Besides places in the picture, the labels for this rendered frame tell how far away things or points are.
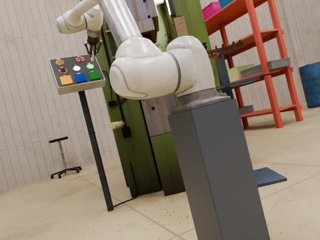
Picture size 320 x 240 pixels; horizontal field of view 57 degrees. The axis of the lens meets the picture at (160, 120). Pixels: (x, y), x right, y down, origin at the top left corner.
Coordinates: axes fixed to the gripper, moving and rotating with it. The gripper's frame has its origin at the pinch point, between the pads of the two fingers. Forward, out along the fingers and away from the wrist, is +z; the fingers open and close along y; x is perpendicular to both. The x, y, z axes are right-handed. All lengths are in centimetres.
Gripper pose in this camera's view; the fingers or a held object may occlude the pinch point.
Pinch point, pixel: (92, 56)
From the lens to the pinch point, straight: 218.5
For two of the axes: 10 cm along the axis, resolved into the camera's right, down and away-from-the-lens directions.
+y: 8.9, -2.2, 4.0
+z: -2.2, 5.6, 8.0
